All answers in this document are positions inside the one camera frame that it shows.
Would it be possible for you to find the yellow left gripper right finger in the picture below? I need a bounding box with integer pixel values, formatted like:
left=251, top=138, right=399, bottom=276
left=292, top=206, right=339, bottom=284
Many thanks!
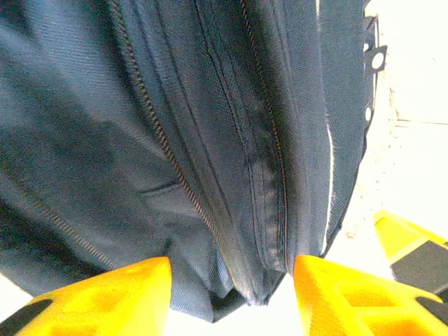
left=293, top=254, right=448, bottom=336

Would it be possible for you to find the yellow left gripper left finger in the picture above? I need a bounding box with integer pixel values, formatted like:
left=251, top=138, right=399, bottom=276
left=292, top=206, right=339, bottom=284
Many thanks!
left=0, top=255, right=173, bottom=336

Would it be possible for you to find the navy blue backpack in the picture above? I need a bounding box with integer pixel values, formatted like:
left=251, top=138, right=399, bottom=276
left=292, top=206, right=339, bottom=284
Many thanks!
left=0, top=0, right=389, bottom=325

